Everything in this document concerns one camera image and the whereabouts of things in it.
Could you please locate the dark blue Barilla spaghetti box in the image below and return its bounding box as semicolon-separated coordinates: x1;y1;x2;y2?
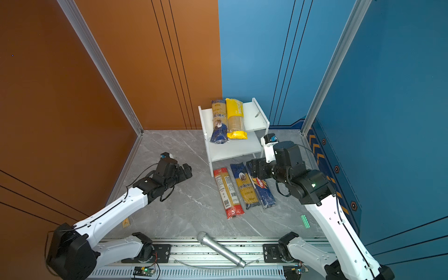
246;162;276;209

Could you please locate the yellow spaghetti package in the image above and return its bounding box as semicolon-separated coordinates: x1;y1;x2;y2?
226;98;247;140

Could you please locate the yellow blue-top spaghetti bag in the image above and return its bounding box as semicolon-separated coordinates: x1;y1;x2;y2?
210;100;229;144

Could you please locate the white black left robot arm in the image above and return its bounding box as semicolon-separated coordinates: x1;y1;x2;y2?
44;152;192;280

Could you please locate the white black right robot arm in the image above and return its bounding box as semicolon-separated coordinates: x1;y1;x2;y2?
249;134;395;280

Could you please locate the blue yellow spaghetti bag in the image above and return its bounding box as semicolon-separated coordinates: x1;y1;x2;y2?
230;163;260;210

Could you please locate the red spaghetti package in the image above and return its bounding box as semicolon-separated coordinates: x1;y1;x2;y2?
213;168;245;219

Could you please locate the white two-tier metal shelf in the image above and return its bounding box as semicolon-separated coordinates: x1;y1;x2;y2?
198;98;270;176

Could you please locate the silver microphone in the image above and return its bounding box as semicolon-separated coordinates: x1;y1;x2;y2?
197;232;247;268

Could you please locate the small green lego strip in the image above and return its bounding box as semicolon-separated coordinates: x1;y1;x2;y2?
301;215;310;229

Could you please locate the small yellow floor object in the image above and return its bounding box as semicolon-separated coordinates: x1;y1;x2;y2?
122;218;131;228

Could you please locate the green circuit board left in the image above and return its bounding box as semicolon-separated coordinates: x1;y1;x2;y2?
133;267;156;278

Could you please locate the circuit board right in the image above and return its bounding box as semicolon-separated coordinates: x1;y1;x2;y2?
283;266;309;280

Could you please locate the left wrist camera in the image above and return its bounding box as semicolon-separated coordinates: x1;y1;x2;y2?
160;152;174;161

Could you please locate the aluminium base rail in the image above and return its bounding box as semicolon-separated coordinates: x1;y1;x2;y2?
62;236;337;280

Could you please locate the aluminium corner post right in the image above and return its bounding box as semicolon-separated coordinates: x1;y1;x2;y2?
301;0;372;136

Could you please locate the aluminium corner post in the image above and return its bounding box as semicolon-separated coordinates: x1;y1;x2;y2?
301;0;372;136
57;0;144;137

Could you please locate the aluminium corner post left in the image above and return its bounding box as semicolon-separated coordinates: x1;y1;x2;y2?
57;0;144;137

